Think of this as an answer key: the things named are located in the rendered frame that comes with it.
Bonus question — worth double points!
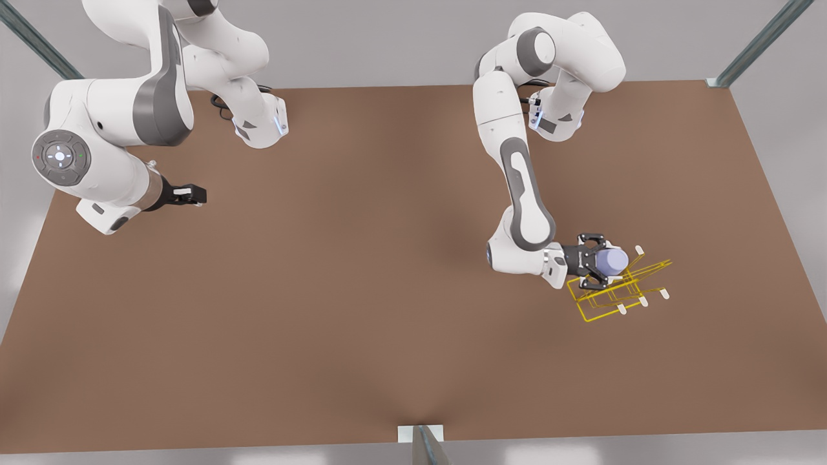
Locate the lavender cup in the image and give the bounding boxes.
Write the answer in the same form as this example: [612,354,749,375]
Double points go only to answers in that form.
[594,247,629,280]

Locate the yellow wire cup holder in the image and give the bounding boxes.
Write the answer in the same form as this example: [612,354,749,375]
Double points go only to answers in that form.
[567,245,673,324]

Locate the black cable loop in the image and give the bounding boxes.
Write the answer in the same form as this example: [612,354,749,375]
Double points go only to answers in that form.
[210,84,275,121]
[517,78,558,108]

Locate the silver frame post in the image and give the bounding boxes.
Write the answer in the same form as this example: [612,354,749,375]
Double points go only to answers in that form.
[397,424,447,465]
[0,0,85,80]
[706,0,817,88]

